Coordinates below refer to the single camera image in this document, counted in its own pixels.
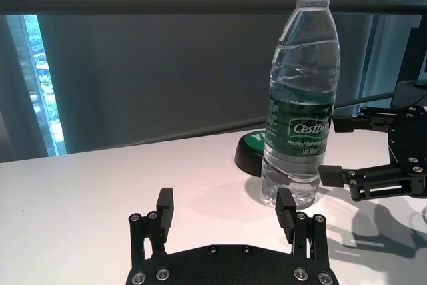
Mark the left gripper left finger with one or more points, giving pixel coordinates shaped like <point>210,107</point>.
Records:
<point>165,218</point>

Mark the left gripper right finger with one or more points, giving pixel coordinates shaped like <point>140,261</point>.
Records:
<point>287,218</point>

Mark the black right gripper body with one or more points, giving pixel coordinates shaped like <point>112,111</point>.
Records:
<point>412,138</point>

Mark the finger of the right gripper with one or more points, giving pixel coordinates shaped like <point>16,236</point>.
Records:
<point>367,181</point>
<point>367,119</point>

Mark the clear green-label water bottle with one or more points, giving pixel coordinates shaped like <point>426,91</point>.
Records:
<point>300,115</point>

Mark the black round green-top button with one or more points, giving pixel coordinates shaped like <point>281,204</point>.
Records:
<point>247,155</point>

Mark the narrow window strip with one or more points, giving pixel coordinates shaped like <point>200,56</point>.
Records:
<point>43,81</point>

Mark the dark horizontal railing bar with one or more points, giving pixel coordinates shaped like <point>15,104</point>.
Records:
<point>150,3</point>

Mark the grey lower rail bar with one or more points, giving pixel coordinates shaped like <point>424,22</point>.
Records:
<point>367,99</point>

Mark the black upright post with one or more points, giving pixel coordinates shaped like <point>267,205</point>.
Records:
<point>413,54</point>

